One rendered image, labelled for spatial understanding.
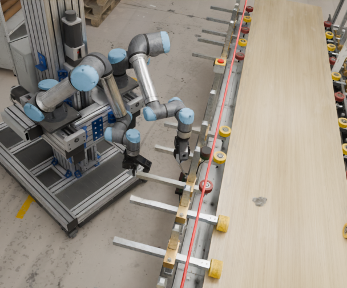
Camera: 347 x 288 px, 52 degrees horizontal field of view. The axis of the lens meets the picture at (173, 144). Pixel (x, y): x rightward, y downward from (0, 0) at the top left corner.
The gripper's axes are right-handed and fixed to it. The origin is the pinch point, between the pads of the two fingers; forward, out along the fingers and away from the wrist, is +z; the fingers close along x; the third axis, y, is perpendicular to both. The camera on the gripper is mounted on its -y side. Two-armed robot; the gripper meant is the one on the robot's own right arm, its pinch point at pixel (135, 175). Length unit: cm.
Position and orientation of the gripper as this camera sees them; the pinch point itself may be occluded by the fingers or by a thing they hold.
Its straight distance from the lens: 213.6
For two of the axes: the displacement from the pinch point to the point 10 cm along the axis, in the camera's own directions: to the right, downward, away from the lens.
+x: -2.3, 6.8, -7.0
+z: -1.0, 7.0, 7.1
